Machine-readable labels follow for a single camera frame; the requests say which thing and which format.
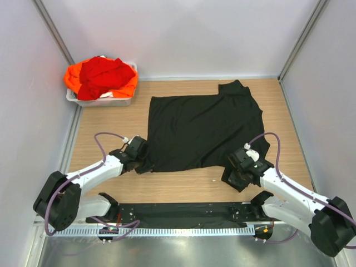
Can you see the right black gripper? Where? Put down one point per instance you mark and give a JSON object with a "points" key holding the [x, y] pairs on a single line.
{"points": [[233, 179]]}

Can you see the black t shirt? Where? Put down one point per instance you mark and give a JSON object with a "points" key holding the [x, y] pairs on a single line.
{"points": [[190, 132]]}

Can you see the white plastic basket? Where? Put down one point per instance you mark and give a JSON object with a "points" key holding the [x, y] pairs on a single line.
{"points": [[111, 101]]}

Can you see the perforated metal cable rail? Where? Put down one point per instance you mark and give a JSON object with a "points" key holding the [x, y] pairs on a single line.
{"points": [[101, 231]]}

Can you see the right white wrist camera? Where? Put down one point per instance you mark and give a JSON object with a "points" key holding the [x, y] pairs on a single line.
{"points": [[251, 153]]}

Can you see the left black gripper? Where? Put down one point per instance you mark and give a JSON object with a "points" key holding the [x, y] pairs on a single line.
{"points": [[146, 168]]}

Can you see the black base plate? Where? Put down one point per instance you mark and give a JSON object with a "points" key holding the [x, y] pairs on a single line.
{"points": [[204, 215]]}

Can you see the red t shirt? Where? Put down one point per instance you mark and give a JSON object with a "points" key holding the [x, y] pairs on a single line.
{"points": [[103, 78]]}

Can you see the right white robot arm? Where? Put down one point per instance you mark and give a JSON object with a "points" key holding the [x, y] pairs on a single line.
{"points": [[328, 222]]}

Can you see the orange t shirt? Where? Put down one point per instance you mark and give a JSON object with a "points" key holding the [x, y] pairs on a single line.
{"points": [[72, 78]]}

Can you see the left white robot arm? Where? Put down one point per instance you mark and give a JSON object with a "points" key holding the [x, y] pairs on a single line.
{"points": [[62, 199]]}

